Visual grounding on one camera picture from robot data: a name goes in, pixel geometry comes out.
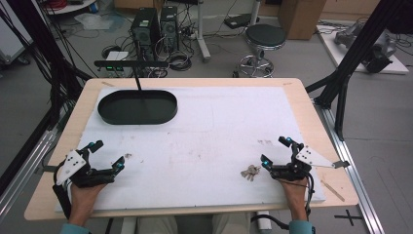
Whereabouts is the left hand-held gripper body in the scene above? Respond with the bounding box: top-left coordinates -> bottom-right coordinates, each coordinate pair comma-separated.
56,149 -> 117,189

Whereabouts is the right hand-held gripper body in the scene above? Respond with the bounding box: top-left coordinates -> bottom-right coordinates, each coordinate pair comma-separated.
270,144 -> 352,182

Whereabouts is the bunch of keys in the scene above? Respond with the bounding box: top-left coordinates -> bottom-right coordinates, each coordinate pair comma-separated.
240,164 -> 262,182

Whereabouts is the person's right hand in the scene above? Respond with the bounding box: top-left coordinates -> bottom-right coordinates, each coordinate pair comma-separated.
280,176 -> 310,207

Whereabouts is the person's left hand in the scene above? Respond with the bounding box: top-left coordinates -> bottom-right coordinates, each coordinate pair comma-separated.
69,182 -> 108,211

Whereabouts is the thin wooden stick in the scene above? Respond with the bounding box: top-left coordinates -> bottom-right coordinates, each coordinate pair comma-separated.
319,179 -> 346,203

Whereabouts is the black oval tray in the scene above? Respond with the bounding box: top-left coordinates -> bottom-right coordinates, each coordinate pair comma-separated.
96,89 -> 179,126

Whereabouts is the white table mat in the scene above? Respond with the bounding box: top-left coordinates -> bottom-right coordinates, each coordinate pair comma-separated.
54,85 -> 327,215

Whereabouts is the white box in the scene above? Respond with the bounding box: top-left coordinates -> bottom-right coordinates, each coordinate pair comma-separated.
104,50 -> 130,78

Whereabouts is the white floor board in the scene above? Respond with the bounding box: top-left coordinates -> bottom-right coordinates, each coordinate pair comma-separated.
316,23 -> 410,75

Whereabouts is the black round stool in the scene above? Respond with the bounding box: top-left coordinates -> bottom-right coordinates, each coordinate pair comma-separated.
238,23 -> 287,79

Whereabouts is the black robot device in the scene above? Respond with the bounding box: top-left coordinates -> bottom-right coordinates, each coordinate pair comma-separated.
363,44 -> 394,74

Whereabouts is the grey robot device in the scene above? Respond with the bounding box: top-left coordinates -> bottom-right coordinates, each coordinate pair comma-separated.
333,21 -> 397,59

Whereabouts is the black computer tower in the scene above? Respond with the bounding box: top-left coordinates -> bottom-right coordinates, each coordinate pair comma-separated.
130,7 -> 162,63
159,5 -> 180,54

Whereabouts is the clear plastic bag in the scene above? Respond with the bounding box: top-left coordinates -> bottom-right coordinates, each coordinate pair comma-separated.
73,12 -> 115,32

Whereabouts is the brown wooden cabinet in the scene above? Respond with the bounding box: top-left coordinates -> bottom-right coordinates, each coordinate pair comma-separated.
277,0 -> 327,41

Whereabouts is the flat black case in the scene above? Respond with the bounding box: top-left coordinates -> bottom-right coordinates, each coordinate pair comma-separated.
223,13 -> 261,30

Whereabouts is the white round table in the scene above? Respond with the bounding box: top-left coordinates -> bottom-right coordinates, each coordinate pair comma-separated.
41,0 -> 98,16

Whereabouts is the white table leg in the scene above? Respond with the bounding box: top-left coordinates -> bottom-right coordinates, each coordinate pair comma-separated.
196,0 -> 212,63

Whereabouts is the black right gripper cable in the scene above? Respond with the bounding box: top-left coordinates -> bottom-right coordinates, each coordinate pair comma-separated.
250,171 -> 317,232

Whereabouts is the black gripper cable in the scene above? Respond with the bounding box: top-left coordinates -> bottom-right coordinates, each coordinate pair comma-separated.
52,161 -> 73,220
250,171 -> 317,232

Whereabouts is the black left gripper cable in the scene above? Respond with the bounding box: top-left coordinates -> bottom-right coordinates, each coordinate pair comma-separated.
52,161 -> 73,220

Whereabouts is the aluminium rail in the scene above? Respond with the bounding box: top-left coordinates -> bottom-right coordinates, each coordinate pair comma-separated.
312,97 -> 387,234
0,129 -> 67,223

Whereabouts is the black camera bar on stand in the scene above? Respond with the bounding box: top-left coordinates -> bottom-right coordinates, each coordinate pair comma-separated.
94,59 -> 170,93

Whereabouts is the black metal frame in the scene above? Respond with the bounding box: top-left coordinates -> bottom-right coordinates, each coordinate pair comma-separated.
0,0 -> 94,196
305,0 -> 413,141

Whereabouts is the coiled black cable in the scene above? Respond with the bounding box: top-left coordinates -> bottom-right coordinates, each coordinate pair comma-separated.
168,51 -> 193,72

